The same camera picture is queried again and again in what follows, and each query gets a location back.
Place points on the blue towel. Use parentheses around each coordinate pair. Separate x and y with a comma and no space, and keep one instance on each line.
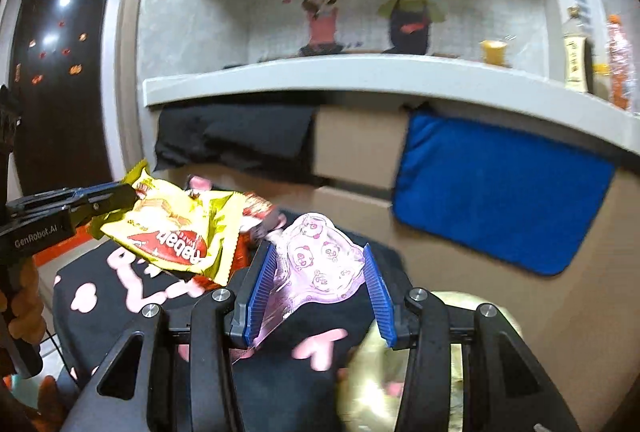
(500,192)

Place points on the pink panda print wrapper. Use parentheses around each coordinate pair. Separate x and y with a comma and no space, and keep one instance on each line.
(320,257)

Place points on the grey kitchen countertop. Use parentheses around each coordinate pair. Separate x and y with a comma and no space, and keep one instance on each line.
(350,77)

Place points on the yellow snack wrapper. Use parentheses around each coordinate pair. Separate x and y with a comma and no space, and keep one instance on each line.
(165,222)

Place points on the clear bottle with pale label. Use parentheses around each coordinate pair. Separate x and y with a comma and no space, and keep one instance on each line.
(577,57)

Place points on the black hanging cloth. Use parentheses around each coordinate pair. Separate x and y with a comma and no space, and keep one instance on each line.
(235,137)

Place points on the dark door with stickers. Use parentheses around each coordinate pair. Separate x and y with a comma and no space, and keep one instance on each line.
(60,87)

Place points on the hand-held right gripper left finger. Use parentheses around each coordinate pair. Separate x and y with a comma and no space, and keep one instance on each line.
(260,292)

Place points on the person's left hand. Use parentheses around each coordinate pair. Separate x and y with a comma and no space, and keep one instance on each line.
(27,302)

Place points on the yellow plastic bin bag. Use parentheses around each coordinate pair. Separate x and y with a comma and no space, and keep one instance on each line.
(370,387)

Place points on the red snack wrapper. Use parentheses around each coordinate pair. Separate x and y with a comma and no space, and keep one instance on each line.
(260,212)

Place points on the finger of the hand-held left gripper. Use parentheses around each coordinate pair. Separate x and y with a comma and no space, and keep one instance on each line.
(100,194)

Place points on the black cloth with pink print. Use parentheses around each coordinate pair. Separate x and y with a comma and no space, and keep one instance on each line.
(330,327)

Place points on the cartoon wall sticker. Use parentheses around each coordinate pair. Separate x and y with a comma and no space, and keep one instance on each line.
(410,7)

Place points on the orange cup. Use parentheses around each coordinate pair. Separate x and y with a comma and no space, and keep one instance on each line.
(494,53)

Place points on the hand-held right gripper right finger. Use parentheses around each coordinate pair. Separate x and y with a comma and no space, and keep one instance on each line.
(380,302)

